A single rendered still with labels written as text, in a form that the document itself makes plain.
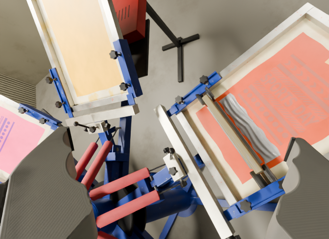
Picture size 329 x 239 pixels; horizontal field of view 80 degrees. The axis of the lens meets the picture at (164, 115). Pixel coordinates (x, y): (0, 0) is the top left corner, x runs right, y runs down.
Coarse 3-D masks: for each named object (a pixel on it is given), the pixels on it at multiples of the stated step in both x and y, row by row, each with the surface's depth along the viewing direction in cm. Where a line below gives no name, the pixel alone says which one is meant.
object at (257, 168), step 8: (208, 96) 94; (208, 104) 92; (216, 112) 89; (224, 120) 87; (224, 128) 86; (232, 128) 85; (232, 136) 83; (240, 144) 81; (240, 152) 80; (248, 152) 78; (248, 160) 78; (256, 160) 79; (256, 168) 76
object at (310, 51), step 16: (288, 48) 90; (304, 48) 87; (320, 48) 84; (272, 64) 92; (320, 64) 82; (240, 80) 98; (256, 80) 94; (224, 96) 100; (208, 112) 103; (208, 128) 101
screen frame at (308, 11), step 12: (300, 12) 88; (312, 12) 86; (288, 24) 89; (324, 24) 82; (276, 36) 91; (252, 48) 95; (264, 48) 95; (240, 60) 97; (228, 72) 99; (216, 84) 102; (180, 120) 106; (192, 132) 101; (204, 156) 94; (324, 156) 72; (216, 168) 90; (216, 180) 89; (228, 192) 85
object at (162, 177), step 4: (164, 168) 98; (184, 168) 93; (160, 172) 99; (164, 172) 97; (156, 176) 99; (160, 176) 98; (164, 176) 97; (168, 176) 96; (156, 180) 99; (160, 180) 98; (164, 180) 96; (168, 180) 97; (156, 184) 98; (160, 184) 97; (164, 184) 100
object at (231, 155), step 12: (324, 120) 77; (240, 132) 92; (264, 132) 87; (312, 132) 78; (324, 132) 76; (228, 144) 93; (276, 144) 83; (312, 144) 77; (228, 156) 92; (240, 156) 89; (240, 168) 88; (240, 180) 87
